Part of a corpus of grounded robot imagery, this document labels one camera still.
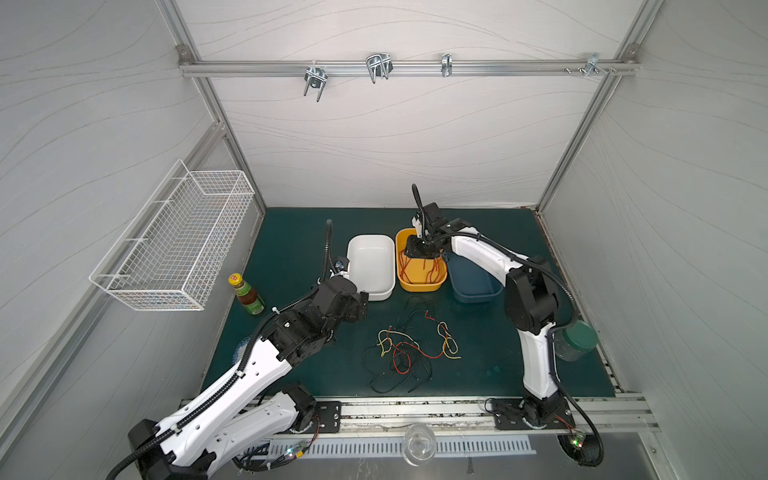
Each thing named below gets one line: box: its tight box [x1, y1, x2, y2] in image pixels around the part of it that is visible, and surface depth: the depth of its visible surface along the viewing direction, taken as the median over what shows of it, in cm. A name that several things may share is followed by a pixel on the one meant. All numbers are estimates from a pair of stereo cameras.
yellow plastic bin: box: [395, 228, 448, 292], surface depth 103 cm
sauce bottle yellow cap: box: [228, 273, 265, 316], surface depth 83 cm
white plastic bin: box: [346, 234, 396, 301], surface depth 106 cm
